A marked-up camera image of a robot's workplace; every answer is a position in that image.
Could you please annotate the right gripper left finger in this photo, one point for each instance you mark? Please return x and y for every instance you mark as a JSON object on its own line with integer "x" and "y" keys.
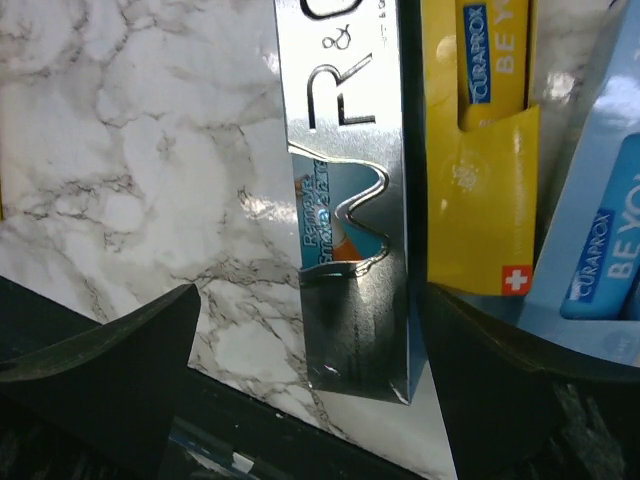
{"x": 115, "y": 386}

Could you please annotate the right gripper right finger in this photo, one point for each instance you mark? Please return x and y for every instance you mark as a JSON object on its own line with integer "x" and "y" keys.
{"x": 516, "y": 406}

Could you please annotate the yellow toothpaste box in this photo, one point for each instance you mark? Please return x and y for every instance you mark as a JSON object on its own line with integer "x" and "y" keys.
{"x": 482, "y": 144}

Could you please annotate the silver blue toothpaste box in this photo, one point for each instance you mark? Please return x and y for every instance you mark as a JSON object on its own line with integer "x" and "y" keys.
{"x": 352, "y": 85}

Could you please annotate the light blue toothpaste box centre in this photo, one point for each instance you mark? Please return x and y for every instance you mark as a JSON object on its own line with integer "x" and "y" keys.
{"x": 589, "y": 259}

